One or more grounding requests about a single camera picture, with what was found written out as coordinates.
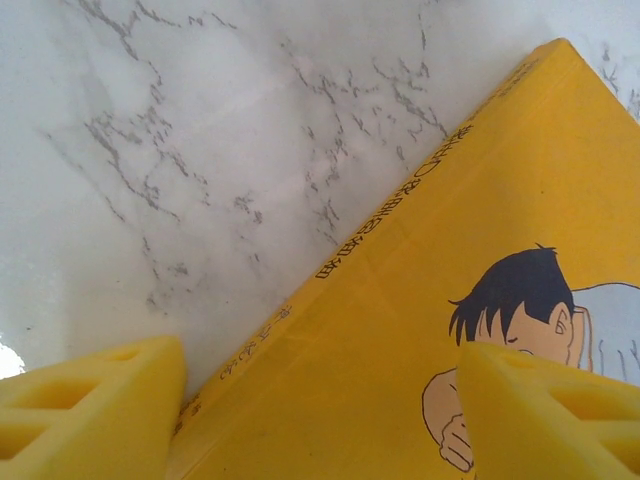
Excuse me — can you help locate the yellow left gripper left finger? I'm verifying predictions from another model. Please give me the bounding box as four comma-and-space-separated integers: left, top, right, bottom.
0, 334, 189, 480

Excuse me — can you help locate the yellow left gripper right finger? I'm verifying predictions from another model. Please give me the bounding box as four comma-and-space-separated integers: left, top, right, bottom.
456, 339, 640, 480

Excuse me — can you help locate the yellow cartoon cover book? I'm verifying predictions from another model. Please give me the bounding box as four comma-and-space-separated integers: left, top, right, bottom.
167, 37, 640, 480

